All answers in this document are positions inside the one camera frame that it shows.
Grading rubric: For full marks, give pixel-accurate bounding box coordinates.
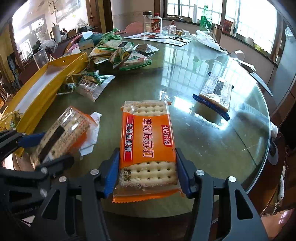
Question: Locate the blue cracker packet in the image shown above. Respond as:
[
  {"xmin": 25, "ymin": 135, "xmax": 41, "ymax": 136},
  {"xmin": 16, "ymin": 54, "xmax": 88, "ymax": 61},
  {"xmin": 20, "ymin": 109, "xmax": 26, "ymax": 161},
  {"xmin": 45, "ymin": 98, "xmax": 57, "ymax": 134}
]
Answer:
[{"xmin": 192, "ymin": 72, "xmax": 234, "ymax": 121}]

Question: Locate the white crumpled tissue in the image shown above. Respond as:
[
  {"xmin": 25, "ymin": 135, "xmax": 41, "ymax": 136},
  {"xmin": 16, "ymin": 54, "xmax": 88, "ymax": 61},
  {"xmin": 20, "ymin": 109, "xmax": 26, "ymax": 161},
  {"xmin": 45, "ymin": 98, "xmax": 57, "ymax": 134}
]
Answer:
[{"xmin": 79, "ymin": 112, "xmax": 102, "ymax": 156}]

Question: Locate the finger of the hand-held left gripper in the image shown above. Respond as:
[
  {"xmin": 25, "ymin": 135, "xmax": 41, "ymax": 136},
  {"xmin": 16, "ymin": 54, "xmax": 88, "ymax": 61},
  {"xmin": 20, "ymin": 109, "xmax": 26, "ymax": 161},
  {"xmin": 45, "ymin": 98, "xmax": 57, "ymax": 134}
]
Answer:
[
  {"xmin": 0, "ymin": 130, "xmax": 48, "ymax": 160},
  {"xmin": 23, "ymin": 155, "xmax": 75, "ymax": 183}
]

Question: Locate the printed poster sheet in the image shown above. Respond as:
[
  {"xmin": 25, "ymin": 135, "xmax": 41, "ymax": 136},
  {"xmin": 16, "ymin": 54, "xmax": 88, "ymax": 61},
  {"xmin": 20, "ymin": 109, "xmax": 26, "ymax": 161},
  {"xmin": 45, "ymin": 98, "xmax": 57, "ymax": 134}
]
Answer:
[{"xmin": 124, "ymin": 31, "xmax": 192, "ymax": 45}]

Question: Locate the pink hand fan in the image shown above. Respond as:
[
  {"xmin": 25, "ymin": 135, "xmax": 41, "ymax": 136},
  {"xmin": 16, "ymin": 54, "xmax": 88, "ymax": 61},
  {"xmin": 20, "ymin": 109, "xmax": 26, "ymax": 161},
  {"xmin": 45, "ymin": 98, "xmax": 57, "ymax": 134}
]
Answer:
[{"xmin": 113, "ymin": 22, "xmax": 145, "ymax": 35}]

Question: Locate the clear glass jar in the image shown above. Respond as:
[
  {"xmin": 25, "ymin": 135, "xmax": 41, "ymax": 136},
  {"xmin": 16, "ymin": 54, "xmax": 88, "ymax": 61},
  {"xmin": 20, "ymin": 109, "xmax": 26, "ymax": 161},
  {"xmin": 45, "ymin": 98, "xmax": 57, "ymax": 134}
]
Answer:
[{"xmin": 143, "ymin": 11, "xmax": 153, "ymax": 33}]

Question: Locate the large green snack packet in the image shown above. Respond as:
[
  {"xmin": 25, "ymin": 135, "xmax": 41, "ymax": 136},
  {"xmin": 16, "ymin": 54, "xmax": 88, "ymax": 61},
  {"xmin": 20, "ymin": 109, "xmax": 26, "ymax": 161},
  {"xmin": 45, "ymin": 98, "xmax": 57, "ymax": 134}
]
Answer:
[{"xmin": 76, "ymin": 72, "xmax": 115, "ymax": 103}]

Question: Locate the white tumbler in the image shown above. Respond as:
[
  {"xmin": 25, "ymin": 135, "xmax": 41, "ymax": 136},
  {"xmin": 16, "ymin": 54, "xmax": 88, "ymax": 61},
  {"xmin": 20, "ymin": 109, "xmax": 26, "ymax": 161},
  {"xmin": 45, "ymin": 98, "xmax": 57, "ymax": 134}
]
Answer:
[{"xmin": 50, "ymin": 23, "xmax": 62, "ymax": 42}]

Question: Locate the small green snack packet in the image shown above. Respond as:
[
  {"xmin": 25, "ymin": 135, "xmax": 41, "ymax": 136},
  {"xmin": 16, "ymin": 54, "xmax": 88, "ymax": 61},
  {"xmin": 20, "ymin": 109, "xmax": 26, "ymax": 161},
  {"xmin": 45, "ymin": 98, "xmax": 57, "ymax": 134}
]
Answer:
[{"xmin": 56, "ymin": 81, "xmax": 78, "ymax": 96}]

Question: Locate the clear plastic bag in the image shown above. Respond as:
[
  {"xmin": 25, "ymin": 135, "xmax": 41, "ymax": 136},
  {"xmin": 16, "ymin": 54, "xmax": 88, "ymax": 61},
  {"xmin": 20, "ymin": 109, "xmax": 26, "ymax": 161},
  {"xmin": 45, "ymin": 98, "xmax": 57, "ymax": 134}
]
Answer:
[{"xmin": 39, "ymin": 39, "xmax": 58, "ymax": 52}]

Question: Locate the green cloth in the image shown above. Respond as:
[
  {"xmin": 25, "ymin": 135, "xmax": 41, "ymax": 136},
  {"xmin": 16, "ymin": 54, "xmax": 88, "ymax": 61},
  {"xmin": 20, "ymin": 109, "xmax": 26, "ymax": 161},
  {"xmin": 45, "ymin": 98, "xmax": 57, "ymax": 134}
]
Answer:
[{"xmin": 98, "ymin": 31, "xmax": 124, "ymax": 45}]

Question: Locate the clear plastic cup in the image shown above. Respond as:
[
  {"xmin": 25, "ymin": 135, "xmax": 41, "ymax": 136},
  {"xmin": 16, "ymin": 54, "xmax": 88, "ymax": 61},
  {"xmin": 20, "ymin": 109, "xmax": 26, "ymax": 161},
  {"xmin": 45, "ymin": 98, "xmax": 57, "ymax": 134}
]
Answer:
[{"xmin": 32, "ymin": 49, "xmax": 50, "ymax": 70}]

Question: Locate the pink hula hoop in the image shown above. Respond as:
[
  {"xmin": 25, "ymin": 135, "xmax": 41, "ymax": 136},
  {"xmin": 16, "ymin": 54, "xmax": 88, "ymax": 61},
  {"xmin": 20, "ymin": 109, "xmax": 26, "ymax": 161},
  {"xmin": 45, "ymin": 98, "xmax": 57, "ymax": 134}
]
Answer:
[{"xmin": 63, "ymin": 32, "xmax": 95, "ymax": 55}]

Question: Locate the dark wooden sideboard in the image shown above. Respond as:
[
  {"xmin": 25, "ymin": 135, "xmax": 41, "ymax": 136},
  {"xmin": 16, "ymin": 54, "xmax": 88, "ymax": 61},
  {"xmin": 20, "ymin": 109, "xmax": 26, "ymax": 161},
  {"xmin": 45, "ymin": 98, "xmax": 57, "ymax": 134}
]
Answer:
[{"xmin": 18, "ymin": 35, "xmax": 102, "ymax": 84}]

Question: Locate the orange cracker packet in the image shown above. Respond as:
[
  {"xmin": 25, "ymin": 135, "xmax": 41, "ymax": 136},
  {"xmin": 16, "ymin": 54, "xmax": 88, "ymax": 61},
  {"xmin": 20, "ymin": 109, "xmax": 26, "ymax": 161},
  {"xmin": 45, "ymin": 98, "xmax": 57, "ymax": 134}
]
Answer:
[
  {"xmin": 30, "ymin": 106, "xmax": 93, "ymax": 168},
  {"xmin": 112, "ymin": 101, "xmax": 186, "ymax": 204}
]

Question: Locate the gold foil packet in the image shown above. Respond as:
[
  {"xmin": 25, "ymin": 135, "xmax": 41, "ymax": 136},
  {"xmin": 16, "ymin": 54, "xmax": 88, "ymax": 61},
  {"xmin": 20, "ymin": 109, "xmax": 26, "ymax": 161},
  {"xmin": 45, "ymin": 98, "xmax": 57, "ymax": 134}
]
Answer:
[{"xmin": 0, "ymin": 111, "xmax": 23, "ymax": 131}]

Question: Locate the red box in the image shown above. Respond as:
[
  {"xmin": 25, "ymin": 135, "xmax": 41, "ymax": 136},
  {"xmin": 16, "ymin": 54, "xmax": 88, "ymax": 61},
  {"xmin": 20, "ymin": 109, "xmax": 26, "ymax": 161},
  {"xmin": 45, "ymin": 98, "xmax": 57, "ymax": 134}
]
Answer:
[{"xmin": 223, "ymin": 20, "xmax": 233, "ymax": 35}]

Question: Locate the green plastic bottle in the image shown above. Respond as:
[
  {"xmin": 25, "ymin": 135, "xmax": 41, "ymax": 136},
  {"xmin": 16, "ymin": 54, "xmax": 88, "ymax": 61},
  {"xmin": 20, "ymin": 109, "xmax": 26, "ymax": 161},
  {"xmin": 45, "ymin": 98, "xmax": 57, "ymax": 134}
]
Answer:
[{"xmin": 200, "ymin": 5, "xmax": 213, "ymax": 32}]

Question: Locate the grey paper sheet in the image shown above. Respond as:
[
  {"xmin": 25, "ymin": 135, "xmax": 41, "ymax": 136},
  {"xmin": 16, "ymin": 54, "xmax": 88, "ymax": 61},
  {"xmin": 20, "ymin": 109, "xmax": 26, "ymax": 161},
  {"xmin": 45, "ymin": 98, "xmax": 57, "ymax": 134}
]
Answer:
[{"xmin": 250, "ymin": 72, "xmax": 273, "ymax": 96}]

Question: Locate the white red liquor bottle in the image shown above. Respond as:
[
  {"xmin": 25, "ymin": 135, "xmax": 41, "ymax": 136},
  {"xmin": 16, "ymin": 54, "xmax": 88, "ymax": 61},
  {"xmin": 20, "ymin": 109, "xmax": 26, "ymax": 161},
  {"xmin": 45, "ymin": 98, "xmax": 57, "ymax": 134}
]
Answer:
[{"xmin": 151, "ymin": 14, "xmax": 163, "ymax": 33}]

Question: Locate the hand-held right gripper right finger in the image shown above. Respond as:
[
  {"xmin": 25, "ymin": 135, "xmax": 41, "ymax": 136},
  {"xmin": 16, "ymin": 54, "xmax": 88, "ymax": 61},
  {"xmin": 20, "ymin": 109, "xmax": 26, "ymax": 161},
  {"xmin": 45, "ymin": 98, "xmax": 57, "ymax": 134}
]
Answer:
[{"xmin": 174, "ymin": 147, "xmax": 270, "ymax": 241}]

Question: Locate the white plastic bag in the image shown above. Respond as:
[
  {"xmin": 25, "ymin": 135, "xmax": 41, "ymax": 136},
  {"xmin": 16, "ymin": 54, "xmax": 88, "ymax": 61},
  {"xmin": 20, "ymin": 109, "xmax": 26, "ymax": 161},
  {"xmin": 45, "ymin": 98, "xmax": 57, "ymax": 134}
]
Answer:
[{"xmin": 190, "ymin": 30, "xmax": 228, "ymax": 52}]

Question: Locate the steel thermos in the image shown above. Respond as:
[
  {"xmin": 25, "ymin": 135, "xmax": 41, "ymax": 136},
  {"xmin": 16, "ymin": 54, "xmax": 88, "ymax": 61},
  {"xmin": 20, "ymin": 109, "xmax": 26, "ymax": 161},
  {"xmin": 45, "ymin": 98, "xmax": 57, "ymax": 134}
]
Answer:
[{"xmin": 211, "ymin": 23, "xmax": 223, "ymax": 43}]

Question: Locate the small clear wrapped packet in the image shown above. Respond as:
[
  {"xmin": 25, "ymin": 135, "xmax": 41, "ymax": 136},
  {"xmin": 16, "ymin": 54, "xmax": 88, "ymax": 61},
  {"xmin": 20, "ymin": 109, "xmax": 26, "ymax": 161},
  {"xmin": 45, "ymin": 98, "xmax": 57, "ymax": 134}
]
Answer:
[{"xmin": 133, "ymin": 44, "xmax": 160, "ymax": 54}]

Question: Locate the yellow cardboard box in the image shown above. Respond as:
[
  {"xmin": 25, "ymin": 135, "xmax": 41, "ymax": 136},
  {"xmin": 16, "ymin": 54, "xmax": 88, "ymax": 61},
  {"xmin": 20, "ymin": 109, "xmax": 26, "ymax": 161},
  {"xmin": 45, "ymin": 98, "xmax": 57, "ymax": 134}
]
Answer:
[{"xmin": 0, "ymin": 52, "xmax": 89, "ymax": 158}]

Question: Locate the tissue box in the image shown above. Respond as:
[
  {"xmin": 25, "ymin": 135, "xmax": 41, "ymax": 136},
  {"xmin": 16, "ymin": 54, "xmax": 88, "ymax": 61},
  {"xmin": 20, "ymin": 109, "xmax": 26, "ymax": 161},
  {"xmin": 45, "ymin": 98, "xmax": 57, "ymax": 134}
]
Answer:
[{"xmin": 77, "ymin": 31, "xmax": 103, "ymax": 50}]

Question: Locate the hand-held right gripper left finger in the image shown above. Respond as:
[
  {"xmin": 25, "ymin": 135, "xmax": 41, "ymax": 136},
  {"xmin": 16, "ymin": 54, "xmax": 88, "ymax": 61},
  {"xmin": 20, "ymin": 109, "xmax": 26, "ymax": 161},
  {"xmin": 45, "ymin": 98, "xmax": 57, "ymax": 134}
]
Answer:
[{"xmin": 30, "ymin": 147, "xmax": 121, "ymax": 241}]

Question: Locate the pile of snack packets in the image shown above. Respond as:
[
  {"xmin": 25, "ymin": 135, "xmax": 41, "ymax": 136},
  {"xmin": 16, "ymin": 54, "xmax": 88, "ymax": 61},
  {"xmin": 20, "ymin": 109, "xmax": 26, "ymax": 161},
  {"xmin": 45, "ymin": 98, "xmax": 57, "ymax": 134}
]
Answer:
[{"xmin": 88, "ymin": 40, "xmax": 152, "ymax": 71}]

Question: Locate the white blue label packet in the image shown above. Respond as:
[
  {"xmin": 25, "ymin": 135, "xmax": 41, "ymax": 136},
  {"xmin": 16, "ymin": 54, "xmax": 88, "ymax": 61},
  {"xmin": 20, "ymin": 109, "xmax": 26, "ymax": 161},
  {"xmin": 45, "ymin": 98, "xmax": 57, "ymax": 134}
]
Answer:
[{"xmin": 269, "ymin": 123, "xmax": 279, "ymax": 139}]

